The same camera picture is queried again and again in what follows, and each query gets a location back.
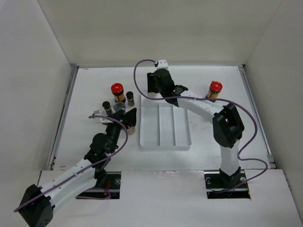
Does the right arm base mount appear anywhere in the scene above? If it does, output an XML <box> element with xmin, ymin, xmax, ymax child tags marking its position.
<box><xmin>204</xmin><ymin>170</ymin><xmax>250</xmax><ymax>199</ymax></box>

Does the small black lid spice bottle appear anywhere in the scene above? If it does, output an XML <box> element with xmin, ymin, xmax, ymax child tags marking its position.
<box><xmin>126</xmin><ymin>91</ymin><xmax>135</xmax><ymax>107</ymax></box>

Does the black knob cap bottle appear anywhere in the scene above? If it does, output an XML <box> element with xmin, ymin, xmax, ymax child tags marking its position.
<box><xmin>127</xmin><ymin>126</ymin><xmax>136</xmax><ymax>135</ymax></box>

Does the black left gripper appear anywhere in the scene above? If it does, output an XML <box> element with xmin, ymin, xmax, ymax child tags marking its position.
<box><xmin>101</xmin><ymin>108</ymin><xmax>136</xmax><ymax>153</ymax></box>

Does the red lid chili sauce jar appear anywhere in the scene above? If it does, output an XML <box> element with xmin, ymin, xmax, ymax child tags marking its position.
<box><xmin>111</xmin><ymin>83</ymin><xmax>126</xmax><ymax>103</ymax></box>

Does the black lid spice bottle left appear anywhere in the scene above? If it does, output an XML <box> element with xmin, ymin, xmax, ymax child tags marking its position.
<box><xmin>102</xmin><ymin>101</ymin><xmax>113</xmax><ymax>116</ymax></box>

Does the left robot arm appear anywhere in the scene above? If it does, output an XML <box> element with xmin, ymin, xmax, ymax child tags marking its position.
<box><xmin>14</xmin><ymin>108</ymin><xmax>137</xmax><ymax>227</ymax></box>

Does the white plastic organizer tray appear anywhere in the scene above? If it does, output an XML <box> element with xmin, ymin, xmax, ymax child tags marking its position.
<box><xmin>139</xmin><ymin>96</ymin><xmax>192</xmax><ymax>151</ymax></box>

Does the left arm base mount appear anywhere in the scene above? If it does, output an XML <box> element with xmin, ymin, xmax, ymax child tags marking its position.
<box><xmin>76</xmin><ymin>172</ymin><xmax>121</xmax><ymax>200</ymax></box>

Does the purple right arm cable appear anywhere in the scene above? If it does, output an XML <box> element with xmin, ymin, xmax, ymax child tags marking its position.
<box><xmin>133</xmin><ymin>59</ymin><xmax>268</xmax><ymax>192</ymax></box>

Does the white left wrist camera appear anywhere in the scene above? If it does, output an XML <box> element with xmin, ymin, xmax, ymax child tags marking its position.
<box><xmin>93</xmin><ymin>109</ymin><xmax>112</xmax><ymax>124</ymax></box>

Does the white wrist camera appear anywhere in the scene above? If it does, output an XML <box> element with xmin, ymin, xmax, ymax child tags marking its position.
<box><xmin>93</xmin><ymin>109</ymin><xmax>112</xmax><ymax>124</ymax></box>
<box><xmin>155</xmin><ymin>59</ymin><xmax>169</xmax><ymax>70</ymax></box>

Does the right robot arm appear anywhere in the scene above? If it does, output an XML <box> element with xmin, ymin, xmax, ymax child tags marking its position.
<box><xmin>147</xmin><ymin>69</ymin><xmax>244</xmax><ymax>188</ymax></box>

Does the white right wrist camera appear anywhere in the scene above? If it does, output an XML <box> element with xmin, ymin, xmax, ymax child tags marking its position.
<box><xmin>155</xmin><ymin>59</ymin><xmax>169</xmax><ymax>70</ymax></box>

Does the clear lid pepper grinder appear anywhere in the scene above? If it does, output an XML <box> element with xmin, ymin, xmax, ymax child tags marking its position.
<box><xmin>113</xmin><ymin>102</ymin><xmax>126</xmax><ymax>113</ymax></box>

